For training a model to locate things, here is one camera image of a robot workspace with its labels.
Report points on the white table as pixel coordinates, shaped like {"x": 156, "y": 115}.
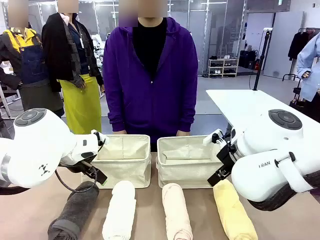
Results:
{"x": 245, "y": 105}

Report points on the yellow towel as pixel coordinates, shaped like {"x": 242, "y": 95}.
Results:
{"x": 232, "y": 215}

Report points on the person in purple hoodie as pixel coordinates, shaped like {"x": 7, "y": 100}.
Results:
{"x": 150, "y": 100}

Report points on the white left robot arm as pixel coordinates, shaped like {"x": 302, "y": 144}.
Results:
{"x": 37, "y": 140}

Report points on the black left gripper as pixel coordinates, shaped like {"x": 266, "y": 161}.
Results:
{"x": 93, "y": 170}

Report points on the grey towel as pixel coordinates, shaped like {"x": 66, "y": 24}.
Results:
{"x": 75, "y": 210}

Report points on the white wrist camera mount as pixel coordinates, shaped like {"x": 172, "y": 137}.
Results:
{"x": 105, "y": 140}
{"x": 208, "y": 138}

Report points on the mannequin yellow hoodie denim apron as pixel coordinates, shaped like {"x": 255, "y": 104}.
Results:
{"x": 32, "y": 65}

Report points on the cream fabric basket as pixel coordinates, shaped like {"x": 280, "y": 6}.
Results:
{"x": 185, "y": 172}
{"x": 125, "y": 170}

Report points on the black stacked cases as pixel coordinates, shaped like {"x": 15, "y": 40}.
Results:
{"x": 247, "y": 58}

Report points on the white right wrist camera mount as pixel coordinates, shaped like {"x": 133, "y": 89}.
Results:
{"x": 208, "y": 138}

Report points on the person in light blue shirt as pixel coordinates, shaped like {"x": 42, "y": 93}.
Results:
{"x": 310, "y": 75}

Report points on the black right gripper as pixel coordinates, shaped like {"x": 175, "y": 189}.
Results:
{"x": 228, "y": 155}

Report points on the black camera pole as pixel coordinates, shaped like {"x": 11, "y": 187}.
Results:
{"x": 260, "y": 62}

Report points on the black clothes rack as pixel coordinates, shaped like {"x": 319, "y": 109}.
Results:
{"x": 291, "y": 76}

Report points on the pink towel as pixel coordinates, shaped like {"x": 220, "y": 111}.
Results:
{"x": 176, "y": 212}

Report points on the person's right hand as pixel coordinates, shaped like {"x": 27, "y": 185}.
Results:
{"x": 120, "y": 132}

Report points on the rolled white towel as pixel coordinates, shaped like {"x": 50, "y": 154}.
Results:
{"x": 120, "y": 212}

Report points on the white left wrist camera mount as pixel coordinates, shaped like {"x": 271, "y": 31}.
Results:
{"x": 105, "y": 140}

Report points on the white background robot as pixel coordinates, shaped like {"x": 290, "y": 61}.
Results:
{"x": 97, "y": 47}

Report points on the person's left hand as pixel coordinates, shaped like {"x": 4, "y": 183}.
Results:
{"x": 183, "y": 133}

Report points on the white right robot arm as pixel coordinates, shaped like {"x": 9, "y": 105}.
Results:
{"x": 262, "y": 180}

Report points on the wooden shoe rack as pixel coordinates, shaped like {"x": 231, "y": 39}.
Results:
{"x": 222, "y": 65}

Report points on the dark hanging coat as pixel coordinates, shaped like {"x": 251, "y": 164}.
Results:
{"x": 297, "y": 46}

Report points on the person's left forearm purple sleeve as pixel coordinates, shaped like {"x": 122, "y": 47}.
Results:
{"x": 186, "y": 117}

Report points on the person's right forearm purple sleeve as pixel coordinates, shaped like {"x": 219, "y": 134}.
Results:
{"x": 115, "y": 117}

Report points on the white sneakers pair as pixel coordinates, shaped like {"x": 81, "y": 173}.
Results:
{"x": 226, "y": 57}

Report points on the mannequin black jacket yellow apron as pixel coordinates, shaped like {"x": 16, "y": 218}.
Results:
{"x": 77, "y": 105}

